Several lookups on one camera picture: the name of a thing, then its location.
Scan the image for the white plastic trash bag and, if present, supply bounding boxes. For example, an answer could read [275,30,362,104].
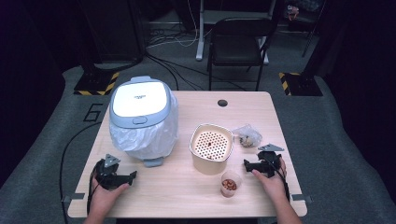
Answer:
[108,92,180,161]

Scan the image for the cream square drain container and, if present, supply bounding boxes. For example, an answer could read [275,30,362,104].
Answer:
[189,122,235,175]

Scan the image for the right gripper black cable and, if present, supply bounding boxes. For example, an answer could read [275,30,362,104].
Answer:
[263,158,291,201]

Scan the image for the clear plastic bag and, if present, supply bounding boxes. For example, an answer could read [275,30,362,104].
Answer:
[233,123,263,148]

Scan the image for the black folding chair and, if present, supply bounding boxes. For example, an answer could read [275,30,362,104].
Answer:
[206,17,278,91]

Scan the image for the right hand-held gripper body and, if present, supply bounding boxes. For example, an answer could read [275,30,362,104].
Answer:
[256,143,285,179]

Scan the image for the cream perforated strainer insert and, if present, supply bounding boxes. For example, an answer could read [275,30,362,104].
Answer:
[192,129,232,161]

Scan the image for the brown food scraps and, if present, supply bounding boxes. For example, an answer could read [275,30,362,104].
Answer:
[221,178,238,191]

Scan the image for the black floor cables bundle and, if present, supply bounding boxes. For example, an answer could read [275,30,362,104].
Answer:
[145,53,248,91]

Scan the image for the white floor cable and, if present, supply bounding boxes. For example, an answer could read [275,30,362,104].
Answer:
[146,0,200,49]

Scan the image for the clear plastic cup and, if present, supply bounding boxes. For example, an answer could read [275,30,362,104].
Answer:
[219,170,243,199]

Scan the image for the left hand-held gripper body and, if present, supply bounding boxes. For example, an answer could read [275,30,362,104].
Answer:
[92,153,130,190]

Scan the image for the grey tape strip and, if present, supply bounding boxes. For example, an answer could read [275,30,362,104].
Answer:
[290,193,312,203]
[62,192,86,202]

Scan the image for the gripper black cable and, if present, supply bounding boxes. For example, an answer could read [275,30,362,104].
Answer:
[263,158,291,201]
[86,166,102,216]

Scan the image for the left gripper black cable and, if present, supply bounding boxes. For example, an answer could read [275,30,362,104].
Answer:
[86,166,102,216]

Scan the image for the black cabinet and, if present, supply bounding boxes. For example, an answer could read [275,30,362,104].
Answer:
[78,0,148,64]

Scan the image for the person's left hand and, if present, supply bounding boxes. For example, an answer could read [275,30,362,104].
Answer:
[88,181,130,216]

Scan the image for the person's right hand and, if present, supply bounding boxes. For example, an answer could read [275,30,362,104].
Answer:
[251,157,290,203]

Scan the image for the white pedal trash can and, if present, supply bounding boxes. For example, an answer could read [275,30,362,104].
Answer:
[107,75,180,168]

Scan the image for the striped black stand base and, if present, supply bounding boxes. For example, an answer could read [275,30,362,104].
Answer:
[73,72,120,96]
[278,72,324,97]

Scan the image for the white desk frame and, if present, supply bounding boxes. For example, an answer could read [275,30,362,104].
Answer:
[195,0,278,65]

